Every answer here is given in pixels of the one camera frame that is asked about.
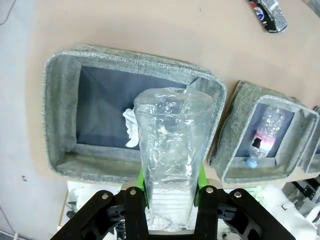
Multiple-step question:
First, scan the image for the grey fabric basket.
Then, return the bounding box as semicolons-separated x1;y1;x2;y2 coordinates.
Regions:
208;79;320;185
304;106;320;175
42;43;229;185

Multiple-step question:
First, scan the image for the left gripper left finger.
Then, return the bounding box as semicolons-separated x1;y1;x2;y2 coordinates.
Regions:
51;167;151;240

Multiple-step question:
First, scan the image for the clear plastic cup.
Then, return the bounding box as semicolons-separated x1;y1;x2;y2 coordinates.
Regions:
133;86;214;232

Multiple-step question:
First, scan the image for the clear bottle pink label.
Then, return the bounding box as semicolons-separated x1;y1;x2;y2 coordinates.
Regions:
246;106;286;168

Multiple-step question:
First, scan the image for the white tissue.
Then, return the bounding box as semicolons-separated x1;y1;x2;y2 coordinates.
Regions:
121;108;140;148

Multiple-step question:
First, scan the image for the black soda can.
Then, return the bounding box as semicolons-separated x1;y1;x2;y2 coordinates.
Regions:
248;0;288;34

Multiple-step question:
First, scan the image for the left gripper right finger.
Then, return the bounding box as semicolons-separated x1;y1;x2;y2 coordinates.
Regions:
192;167;296;240

